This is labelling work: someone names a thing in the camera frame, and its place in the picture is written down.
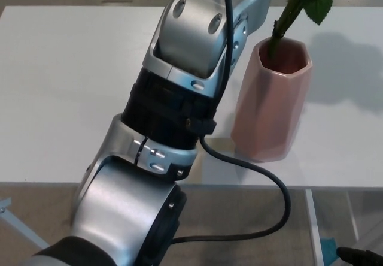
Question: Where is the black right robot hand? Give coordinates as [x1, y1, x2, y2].
[335, 246, 383, 266]

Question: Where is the pink artificial rose bouquet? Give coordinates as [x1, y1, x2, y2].
[267, 0, 351, 60]

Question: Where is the pink faceted ceramic vase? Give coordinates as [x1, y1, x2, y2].
[232, 37, 314, 163]

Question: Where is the teal floor tape patch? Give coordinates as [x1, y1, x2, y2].
[321, 237, 339, 264]

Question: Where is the white table leg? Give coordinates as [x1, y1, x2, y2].
[305, 189, 326, 266]

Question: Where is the beige tape strip crosswise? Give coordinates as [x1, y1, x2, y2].
[206, 138, 238, 153]

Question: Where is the light blue metal frame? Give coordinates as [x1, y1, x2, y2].
[0, 197, 50, 249]

